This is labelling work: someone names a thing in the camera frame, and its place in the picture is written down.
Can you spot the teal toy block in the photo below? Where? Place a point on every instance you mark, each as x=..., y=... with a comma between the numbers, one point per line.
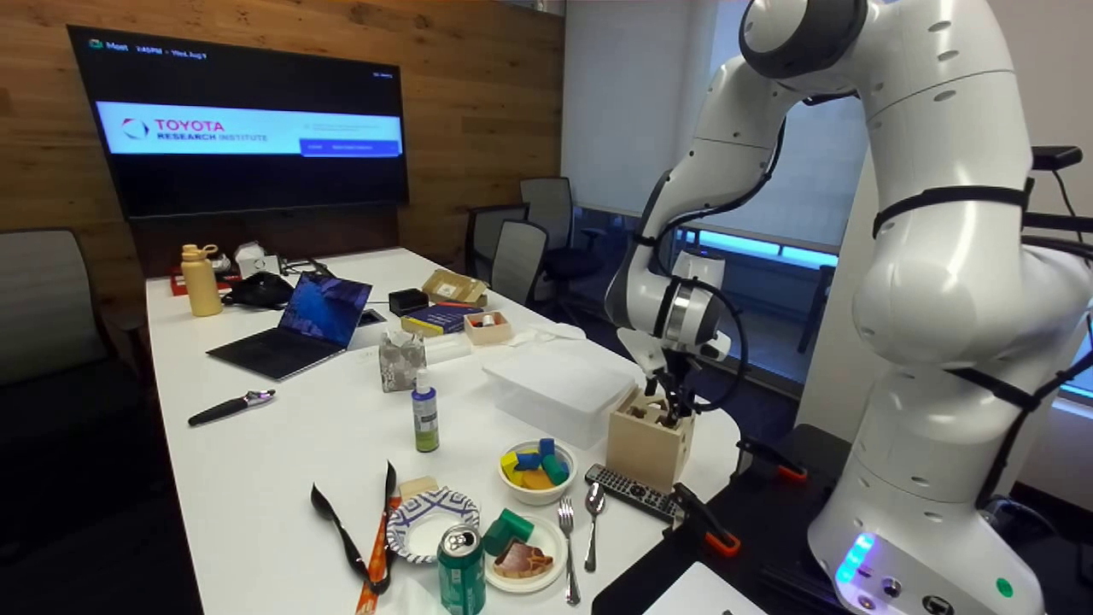
x=553, y=468

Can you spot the yellow toy block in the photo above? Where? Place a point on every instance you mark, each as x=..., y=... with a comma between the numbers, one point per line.
x=522, y=478

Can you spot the black remote control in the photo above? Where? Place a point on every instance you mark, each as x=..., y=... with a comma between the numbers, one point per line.
x=633, y=493

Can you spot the black pouch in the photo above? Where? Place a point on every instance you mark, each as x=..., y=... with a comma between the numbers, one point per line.
x=258, y=290

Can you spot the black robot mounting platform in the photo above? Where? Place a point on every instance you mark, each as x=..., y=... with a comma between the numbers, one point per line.
x=773, y=535

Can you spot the long metal spoon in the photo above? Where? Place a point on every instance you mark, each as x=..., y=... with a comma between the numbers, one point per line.
x=568, y=557

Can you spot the small bottle with green label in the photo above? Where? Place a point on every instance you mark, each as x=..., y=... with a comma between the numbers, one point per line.
x=424, y=416

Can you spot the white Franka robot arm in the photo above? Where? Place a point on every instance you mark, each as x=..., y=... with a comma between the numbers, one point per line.
x=969, y=344

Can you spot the small black box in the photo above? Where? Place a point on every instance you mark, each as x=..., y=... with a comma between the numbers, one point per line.
x=406, y=301

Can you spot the white bowl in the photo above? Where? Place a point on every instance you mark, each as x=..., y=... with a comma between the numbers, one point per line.
x=506, y=485

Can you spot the black clamp with orange tip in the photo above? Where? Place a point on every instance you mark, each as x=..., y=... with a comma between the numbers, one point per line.
x=705, y=523
x=781, y=464

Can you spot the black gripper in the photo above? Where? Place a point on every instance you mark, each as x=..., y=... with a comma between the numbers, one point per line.
x=674, y=363

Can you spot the small white plate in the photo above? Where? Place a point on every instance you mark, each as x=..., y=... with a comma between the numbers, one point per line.
x=522, y=582

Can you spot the tan cardboard box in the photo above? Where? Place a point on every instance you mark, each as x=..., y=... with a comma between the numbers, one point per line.
x=451, y=287

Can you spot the wooden lid with shape holes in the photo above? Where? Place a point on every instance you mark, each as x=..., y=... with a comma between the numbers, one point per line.
x=638, y=410

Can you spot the wall mounted TV screen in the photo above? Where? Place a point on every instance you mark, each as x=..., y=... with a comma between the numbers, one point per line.
x=240, y=125

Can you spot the snack bag on table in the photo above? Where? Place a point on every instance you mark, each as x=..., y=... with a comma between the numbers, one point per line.
x=440, y=319

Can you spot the white roller window blind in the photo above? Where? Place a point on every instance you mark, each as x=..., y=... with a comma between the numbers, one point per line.
x=821, y=181

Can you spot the brown food piece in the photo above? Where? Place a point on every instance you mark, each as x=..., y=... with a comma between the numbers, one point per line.
x=522, y=560

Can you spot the blue toy block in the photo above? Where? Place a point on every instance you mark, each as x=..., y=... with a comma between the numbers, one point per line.
x=535, y=451

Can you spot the yellow water bottle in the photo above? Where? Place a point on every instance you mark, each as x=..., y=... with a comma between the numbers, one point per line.
x=204, y=284

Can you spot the black laptop with blue screen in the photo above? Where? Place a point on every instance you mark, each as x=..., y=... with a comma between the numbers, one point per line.
x=309, y=326

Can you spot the grey office chair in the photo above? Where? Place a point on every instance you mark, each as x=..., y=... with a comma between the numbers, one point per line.
x=551, y=216
x=485, y=239
x=517, y=260

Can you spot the green soda can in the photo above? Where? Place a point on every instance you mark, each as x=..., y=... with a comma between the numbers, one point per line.
x=462, y=576

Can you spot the short metal spoon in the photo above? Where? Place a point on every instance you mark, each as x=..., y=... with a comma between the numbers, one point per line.
x=591, y=523

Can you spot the green toy block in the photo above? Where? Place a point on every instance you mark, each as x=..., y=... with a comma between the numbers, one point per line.
x=506, y=530

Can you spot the white rectangular box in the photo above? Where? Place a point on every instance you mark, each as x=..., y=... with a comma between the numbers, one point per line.
x=557, y=382

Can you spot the large grey chair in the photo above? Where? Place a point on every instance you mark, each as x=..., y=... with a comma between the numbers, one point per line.
x=52, y=310

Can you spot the black pen with silver tip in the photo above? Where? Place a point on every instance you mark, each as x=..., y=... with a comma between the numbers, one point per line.
x=223, y=408

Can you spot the blue patterned plate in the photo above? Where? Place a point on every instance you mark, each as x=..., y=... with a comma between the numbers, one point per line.
x=424, y=514

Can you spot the white object behind pouch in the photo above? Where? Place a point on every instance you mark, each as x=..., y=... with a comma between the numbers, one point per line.
x=254, y=260

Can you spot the wooden shape sorter toy box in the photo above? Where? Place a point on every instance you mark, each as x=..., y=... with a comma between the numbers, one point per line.
x=648, y=456

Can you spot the small wooden tray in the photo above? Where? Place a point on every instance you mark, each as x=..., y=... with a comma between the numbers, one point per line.
x=490, y=330

